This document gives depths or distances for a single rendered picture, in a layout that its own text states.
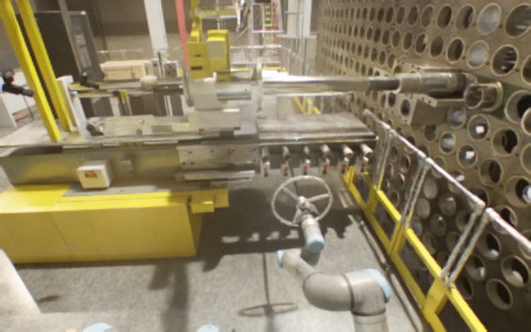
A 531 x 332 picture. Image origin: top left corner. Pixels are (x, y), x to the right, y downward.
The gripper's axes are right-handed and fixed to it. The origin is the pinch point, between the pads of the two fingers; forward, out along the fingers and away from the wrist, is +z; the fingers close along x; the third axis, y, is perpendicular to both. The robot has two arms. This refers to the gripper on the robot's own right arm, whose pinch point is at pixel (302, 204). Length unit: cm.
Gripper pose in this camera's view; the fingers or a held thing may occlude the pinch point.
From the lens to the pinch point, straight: 166.7
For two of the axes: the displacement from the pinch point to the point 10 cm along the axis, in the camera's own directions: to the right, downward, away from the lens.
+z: -0.8, -5.0, 8.6
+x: -6.9, 6.5, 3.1
